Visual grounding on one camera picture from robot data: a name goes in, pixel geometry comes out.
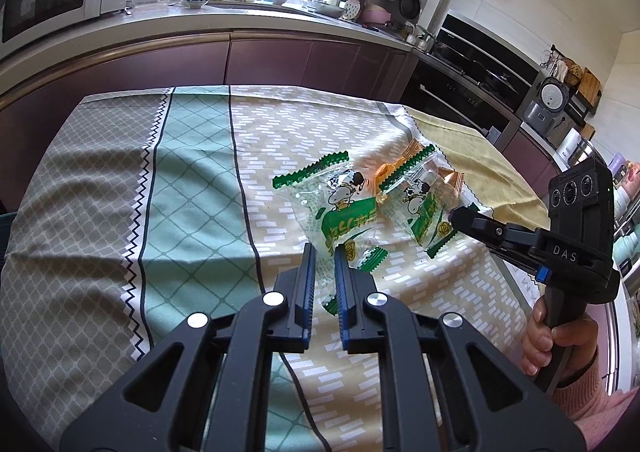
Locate grey bowl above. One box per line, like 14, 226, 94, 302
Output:
307, 0, 346, 18

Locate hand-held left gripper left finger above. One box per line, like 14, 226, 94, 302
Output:
59, 243, 317, 452

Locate green cartoon snack packet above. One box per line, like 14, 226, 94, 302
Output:
272, 150, 389, 317
377, 144, 464, 259

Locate purple base cabinets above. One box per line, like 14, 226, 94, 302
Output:
0, 26, 417, 133

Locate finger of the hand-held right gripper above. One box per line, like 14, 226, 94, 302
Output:
450, 206, 537, 263

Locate orange clear wrapper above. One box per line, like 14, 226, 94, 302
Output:
372, 141, 496, 220

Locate white kitchen countertop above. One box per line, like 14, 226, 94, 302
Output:
0, 0, 417, 83

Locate patterned tablecloth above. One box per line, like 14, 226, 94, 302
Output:
0, 84, 557, 452

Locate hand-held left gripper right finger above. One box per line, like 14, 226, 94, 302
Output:
334, 246, 587, 452

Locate grey rice cooker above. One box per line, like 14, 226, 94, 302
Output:
522, 76, 571, 135

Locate steel canister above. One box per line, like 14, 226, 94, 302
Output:
555, 127, 596, 165

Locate wooden cutting boards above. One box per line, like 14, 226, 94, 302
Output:
574, 66, 604, 113

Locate person's right hand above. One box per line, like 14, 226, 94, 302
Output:
520, 296, 600, 378

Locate pink pot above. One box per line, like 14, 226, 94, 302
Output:
361, 4, 394, 28

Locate black built-in oven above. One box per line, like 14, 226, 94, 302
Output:
400, 12, 544, 133

